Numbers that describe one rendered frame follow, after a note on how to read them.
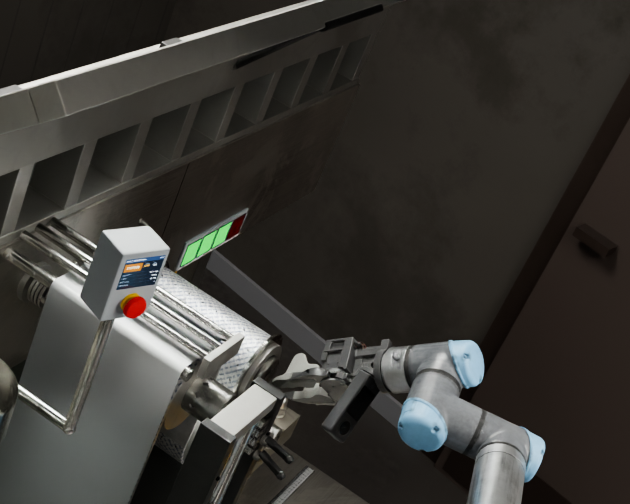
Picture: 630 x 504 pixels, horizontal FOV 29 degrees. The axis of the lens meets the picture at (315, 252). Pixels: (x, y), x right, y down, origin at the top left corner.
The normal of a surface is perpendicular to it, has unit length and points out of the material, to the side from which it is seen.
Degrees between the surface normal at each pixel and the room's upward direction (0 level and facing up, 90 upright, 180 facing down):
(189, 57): 48
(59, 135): 90
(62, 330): 90
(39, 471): 90
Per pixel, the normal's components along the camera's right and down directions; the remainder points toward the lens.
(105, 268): -0.71, 0.10
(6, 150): 0.82, 0.51
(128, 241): 0.36, -0.80
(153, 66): 0.85, -0.15
